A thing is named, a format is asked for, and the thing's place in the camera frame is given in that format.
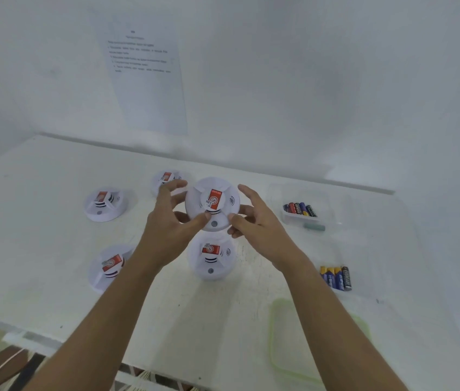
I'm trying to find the person's left hand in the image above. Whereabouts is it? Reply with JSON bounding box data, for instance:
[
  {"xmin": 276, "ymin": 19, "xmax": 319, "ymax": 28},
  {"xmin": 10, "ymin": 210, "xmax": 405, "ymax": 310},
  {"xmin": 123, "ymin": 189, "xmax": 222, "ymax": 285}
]
[{"xmin": 134, "ymin": 179, "xmax": 212, "ymax": 274}]

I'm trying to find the large green-rimmed clear lid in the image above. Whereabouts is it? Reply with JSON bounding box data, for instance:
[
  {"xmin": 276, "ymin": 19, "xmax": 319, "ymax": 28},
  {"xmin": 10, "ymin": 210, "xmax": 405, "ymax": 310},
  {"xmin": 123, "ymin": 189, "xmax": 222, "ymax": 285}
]
[{"xmin": 269, "ymin": 299, "xmax": 371, "ymax": 383}]

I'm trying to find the white metal table frame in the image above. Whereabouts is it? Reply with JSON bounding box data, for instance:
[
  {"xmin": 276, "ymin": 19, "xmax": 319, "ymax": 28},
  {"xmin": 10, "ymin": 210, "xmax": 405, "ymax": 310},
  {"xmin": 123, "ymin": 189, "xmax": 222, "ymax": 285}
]
[{"xmin": 0, "ymin": 309, "xmax": 198, "ymax": 391}]

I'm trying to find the person's left forearm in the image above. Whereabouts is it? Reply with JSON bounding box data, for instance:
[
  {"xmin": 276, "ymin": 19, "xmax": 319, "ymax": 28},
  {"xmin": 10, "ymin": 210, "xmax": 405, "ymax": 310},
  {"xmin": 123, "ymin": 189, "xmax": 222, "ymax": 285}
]
[{"xmin": 22, "ymin": 250, "xmax": 161, "ymax": 391}]

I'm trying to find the person's right forearm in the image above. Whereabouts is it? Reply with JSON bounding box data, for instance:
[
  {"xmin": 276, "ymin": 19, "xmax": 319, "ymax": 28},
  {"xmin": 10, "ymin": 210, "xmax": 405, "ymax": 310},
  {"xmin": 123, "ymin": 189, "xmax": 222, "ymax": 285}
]
[{"xmin": 285, "ymin": 256, "xmax": 410, "ymax": 391}]

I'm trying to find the printed white paper sheet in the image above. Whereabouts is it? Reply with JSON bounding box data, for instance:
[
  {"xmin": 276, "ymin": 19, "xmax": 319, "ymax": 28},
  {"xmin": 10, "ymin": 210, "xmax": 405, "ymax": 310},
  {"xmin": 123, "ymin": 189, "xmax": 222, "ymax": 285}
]
[{"xmin": 91, "ymin": 8, "xmax": 189, "ymax": 136}]

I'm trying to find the white round smoke detector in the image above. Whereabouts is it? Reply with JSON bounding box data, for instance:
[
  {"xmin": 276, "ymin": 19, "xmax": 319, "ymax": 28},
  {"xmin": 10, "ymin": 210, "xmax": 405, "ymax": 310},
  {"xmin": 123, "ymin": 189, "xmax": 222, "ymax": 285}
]
[
  {"xmin": 83, "ymin": 187, "xmax": 129, "ymax": 223},
  {"xmin": 87, "ymin": 244, "xmax": 135, "ymax": 296},
  {"xmin": 184, "ymin": 176, "xmax": 242, "ymax": 232},
  {"xmin": 150, "ymin": 169, "xmax": 193, "ymax": 198},
  {"xmin": 187, "ymin": 231, "xmax": 239, "ymax": 281}
]

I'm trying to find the large clear plastic container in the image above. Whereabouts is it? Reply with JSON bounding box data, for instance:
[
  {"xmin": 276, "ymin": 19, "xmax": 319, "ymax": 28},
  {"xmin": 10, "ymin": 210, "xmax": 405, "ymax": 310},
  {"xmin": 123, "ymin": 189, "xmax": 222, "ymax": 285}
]
[{"xmin": 294, "ymin": 239, "xmax": 377, "ymax": 300}]

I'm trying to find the clear battery container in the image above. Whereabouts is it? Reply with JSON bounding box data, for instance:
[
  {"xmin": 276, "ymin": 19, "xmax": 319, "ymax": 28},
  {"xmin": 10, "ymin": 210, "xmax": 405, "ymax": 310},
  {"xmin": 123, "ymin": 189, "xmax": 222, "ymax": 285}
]
[{"xmin": 268, "ymin": 182, "xmax": 353, "ymax": 237}]

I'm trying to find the person's right hand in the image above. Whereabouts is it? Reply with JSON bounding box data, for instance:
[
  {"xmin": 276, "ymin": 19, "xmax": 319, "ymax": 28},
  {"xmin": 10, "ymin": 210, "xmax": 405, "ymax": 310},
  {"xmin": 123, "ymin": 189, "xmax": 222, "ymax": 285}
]
[{"xmin": 227, "ymin": 184, "xmax": 313, "ymax": 275}]

